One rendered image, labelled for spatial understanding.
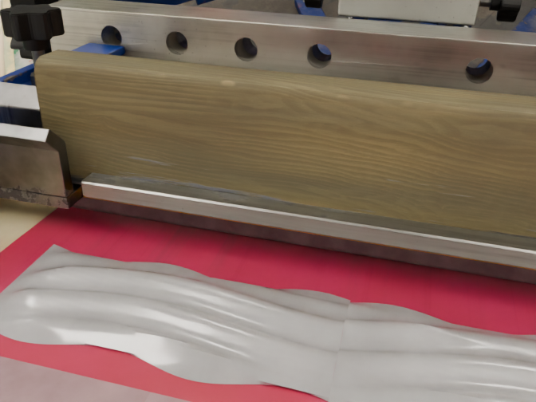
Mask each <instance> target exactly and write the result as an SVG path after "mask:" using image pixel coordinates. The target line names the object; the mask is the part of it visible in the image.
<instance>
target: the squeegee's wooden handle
mask: <svg viewBox="0 0 536 402"><path fill-rule="evenodd" d="M33 75H34V80H35V85H36V90H37V99H38V104H39V109H40V114H41V123H42V128H45V129H49V130H51V131H52V132H54V133H55V134H56V135H57V136H59V137H60V138H62V139H63V140H64V141H65V146H66V151H67V156H68V161H69V170H70V175H71V180H72V183H75V184H80V185H81V181H82V180H83V179H84V178H86V177H87V176H88V175H90V174H91V173H99V174H105V175H114V176H120V177H125V178H131V179H141V180H147V181H152V182H157V183H167V184H173V185H179V186H184V187H194V188H199V189H205V190H211V191H221V192H226V193H231V194H237V195H247V196H253V197H259V198H264V199H273V200H279V201H285V202H290V203H300V204H305V205H311V206H317V207H327V208H333V209H338V210H343V211H353V212H359V213H364V214H370V215H379V216H385V217H391V218H396V219H407V220H412V221H417V222H423V223H433V224H439V225H444V226H450V227H459V228H465V229H470V230H476V231H486V232H491V233H497V234H502V235H513V236H518V237H523V238H533V239H536V97H528V96H519V95H511V94H503V93H488V92H480V91H471V90H463V89H447V88H439V87H431V86H422V85H407V84H399V83H391V82H383V81H367V80H359V79H351V78H342V77H327V76H318V75H310V74H302V73H287V72H279V71H270V70H262V69H247V68H239V67H230V66H221V65H206V64H198V63H190V62H182V61H166V60H158V59H150V58H142V57H126V56H117V55H109V54H101V53H86V52H77V51H69V50H61V49H58V50H55V51H53V52H51V53H47V54H44V55H41V56H40V57H39V58H38V59H37V60H36V62H35V66H34V72H33Z"/></svg>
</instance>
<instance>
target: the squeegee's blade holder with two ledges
mask: <svg viewBox="0 0 536 402"><path fill-rule="evenodd" d="M81 186H82V192H83V196H85V197H89V198H94V199H103V200H108V201H113V202H118V203H127V204H132V205H138V206H143V207H152V208H157V209H163V210H168V211H177V212H182V213H188V214H193V215H202V216H207V217H212V218H217V219H226V220H231V221H237V222H242V223H251V224H256V225H262V226H267V227H276V228H281V229H287V230H292V231H300V232H305V233H311V234H316V235H325V236H330V237H335V238H345V239H350V240H355V241H360V242H370V243H375V244H380V245H385V246H394V247H399V248H404V249H409V250H419V251H424V252H429V253H434V254H444V255H449V256H454V257H459V258H469V259H474V260H479V261H484V262H493V263H498V264H503V265H508V266H518V267H523V268H528V269H533V270H536V239H533V238H523V237H518V236H513V235H507V234H497V233H491V232H486V231H476V230H470V229H465V228H459V227H450V226H444V225H439V224H433V223H423V222H417V221H412V220H407V219H396V218H391V217H385V216H379V215H370V214H364V213H359V212H353V211H343V210H338V209H333V208H327V207H317V206H311V205H305V204H300V203H290V202H285V201H279V200H273V199H264V198H259V197H253V196H247V195H237V194H231V193H226V192H221V191H211V190H205V189H199V188H194V187H184V186H179V185H173V184H167V183H157V182H152V181H147V180H141V179H131V178H125V177H120V176H114V175H105V174H99V173H91V174H90V175H88V176H87V177H86V178H84V179H83V180H82V181H81Z"/></svg>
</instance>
